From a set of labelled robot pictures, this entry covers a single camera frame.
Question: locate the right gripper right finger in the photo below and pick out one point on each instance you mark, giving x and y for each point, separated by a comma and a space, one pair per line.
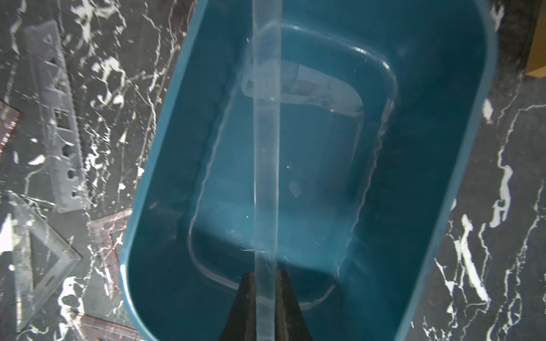
290, 323

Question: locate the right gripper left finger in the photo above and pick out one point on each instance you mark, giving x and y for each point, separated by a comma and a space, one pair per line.
241, 322

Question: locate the pink large triangle ruler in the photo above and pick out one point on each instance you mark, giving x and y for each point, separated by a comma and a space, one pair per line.
107, 234

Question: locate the teal plastic storage box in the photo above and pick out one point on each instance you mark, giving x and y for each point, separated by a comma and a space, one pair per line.
381, 101

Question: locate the clear triangle set square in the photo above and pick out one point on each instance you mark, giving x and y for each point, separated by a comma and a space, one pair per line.
42, 259

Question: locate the clear straight stencil ruler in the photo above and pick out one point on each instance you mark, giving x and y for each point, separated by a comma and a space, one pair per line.
58, 118

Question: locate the clear plain straight ruler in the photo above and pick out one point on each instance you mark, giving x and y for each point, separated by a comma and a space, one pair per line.
267, 52

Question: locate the pink straight stencil ruler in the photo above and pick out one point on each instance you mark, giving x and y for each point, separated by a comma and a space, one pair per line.
9, 119

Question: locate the wooden desk shelf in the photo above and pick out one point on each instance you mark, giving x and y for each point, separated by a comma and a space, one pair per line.
536, 61

